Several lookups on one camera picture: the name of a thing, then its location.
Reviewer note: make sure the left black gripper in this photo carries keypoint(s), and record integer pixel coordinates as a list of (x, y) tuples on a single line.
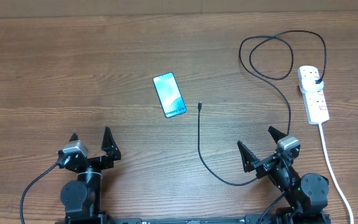
[(107, 146)]

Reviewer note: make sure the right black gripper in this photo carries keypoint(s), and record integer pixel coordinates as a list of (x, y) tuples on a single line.
[(250, 163)]

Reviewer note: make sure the Samsung Galaxy smartphone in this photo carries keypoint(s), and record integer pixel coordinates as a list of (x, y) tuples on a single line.
[(169, 95)]

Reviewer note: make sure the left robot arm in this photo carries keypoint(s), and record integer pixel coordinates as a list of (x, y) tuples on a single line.
[(82, 196)]

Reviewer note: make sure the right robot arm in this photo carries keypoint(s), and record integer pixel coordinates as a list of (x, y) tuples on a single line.
[(302, 198)]

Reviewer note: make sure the white charger plug adapter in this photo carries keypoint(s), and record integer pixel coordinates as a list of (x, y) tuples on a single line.
[(311, 84)]

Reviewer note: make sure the white power strip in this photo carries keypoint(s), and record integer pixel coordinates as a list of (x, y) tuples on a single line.
[(315, 103)]

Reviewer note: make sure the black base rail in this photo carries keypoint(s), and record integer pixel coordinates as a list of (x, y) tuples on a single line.
[(194, 221)]

